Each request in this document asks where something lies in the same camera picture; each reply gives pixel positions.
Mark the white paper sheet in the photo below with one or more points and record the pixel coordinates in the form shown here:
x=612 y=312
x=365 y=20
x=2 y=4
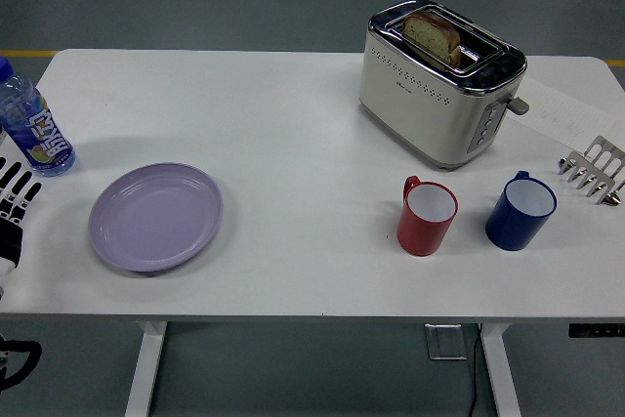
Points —
x=561 y=112

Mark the purple plate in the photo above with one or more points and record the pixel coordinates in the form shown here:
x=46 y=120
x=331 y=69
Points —
x=156 y=217

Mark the black table control panel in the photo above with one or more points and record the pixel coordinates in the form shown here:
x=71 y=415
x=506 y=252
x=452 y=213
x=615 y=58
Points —
x=595 y=330

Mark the blue drink bottle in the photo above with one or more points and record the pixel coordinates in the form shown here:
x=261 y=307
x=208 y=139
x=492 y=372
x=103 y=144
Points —
x=41 y=136

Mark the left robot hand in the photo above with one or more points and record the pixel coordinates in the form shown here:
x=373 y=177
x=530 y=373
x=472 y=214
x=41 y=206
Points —
x=11 y=236

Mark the red mug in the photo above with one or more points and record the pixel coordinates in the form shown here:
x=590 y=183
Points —
x=420 y=236

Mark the cream and chrome toaster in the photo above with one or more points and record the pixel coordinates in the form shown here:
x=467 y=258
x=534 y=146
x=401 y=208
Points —
x=429 y=114

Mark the white table leg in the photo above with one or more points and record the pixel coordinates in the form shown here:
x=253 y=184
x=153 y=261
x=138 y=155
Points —
x=500 y=373
x=146 y=368

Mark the slice of bread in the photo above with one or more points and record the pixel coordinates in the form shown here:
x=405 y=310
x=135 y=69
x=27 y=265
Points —
x=432 y=36

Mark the metal spoon rack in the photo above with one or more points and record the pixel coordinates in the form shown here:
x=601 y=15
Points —
x=603 y=153

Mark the metal bracket under table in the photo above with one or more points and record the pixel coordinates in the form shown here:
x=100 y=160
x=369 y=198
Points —
x=445 y=341

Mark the blue mug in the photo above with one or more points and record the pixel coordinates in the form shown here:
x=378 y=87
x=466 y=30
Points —
x=510 y=229

